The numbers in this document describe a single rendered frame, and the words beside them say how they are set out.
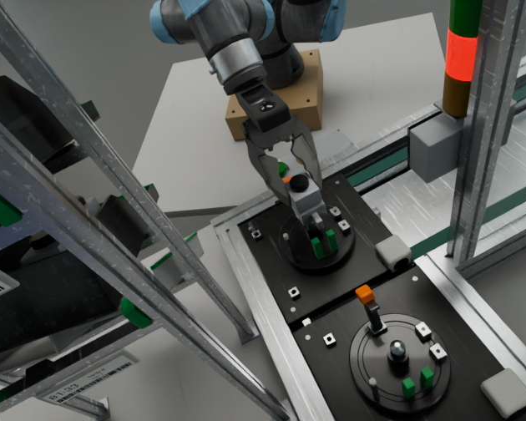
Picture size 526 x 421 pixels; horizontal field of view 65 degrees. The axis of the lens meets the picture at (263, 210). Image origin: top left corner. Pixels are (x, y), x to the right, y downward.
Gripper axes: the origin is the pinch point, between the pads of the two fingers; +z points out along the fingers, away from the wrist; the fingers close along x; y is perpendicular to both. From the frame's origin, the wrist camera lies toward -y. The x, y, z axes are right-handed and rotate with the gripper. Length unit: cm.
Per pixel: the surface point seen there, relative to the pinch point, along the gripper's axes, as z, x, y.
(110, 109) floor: -83, 61, 266
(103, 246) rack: -8.7, 19.1, -36.0
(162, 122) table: -30, 19, 74
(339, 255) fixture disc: 13.6, -1.5, 4.4
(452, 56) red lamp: -8.7, -16.6, -22.6
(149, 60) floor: -110, 19, 297
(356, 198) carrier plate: 8.3, -10.9, 13.6
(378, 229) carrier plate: 13.8, -10.5, 7.3
